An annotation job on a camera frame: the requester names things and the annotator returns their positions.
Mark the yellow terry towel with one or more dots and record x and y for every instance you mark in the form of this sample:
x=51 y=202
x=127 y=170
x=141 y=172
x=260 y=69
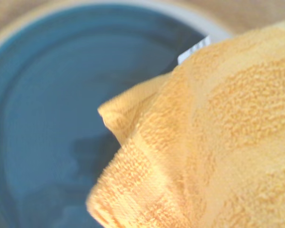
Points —
x=216 y=142

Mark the dark blue plate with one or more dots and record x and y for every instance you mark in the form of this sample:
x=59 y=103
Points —
x=50 y=107

